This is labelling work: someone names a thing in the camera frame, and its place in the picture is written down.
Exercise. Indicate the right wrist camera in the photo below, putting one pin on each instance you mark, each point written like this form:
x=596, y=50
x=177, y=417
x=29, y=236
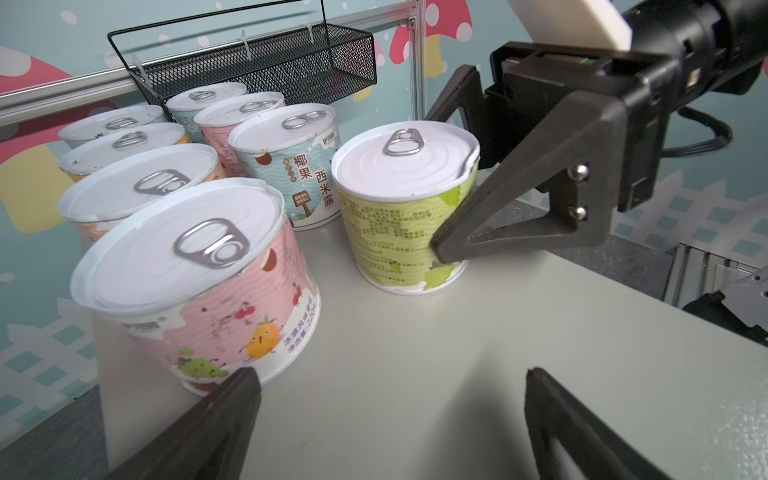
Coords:
x=579, y=23

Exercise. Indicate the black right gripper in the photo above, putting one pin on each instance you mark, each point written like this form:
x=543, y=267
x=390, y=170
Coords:
x=598, y=143

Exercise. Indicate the teal brown label can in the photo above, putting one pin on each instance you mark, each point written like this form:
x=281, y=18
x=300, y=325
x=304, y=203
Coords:
x=184, y=106

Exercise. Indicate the white lid can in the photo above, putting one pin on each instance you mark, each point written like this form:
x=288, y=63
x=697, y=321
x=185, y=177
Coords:
x=217, y=121

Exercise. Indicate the grey metal counter cabinet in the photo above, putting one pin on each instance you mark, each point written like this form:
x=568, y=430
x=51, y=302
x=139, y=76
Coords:
x=433, y=386

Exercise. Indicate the teal label food can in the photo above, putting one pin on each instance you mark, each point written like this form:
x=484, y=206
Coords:
x=109, y=122

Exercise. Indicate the yellow label food can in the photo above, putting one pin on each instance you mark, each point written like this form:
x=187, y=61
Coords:
x=104, y=151

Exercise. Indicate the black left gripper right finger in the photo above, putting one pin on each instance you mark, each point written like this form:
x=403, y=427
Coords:
x=570, y=442

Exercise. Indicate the black mesh wall basket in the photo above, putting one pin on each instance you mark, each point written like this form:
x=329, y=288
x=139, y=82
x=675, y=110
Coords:
x=316, y=61

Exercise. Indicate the pink label food can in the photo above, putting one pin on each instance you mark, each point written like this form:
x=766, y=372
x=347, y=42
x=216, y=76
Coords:
x=207, y=281

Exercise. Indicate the red label food can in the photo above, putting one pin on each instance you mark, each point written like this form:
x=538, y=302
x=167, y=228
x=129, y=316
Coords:
x=111, y=195

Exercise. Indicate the green label food can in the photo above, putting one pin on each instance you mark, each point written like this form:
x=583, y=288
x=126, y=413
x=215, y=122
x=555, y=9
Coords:
x=398, y=184

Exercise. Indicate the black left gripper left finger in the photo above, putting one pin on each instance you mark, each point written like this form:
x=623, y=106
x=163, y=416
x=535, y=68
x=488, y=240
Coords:
x=210, y=441

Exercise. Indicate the teal label floor can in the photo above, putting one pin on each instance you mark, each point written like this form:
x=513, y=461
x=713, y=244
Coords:
x=291, y=149

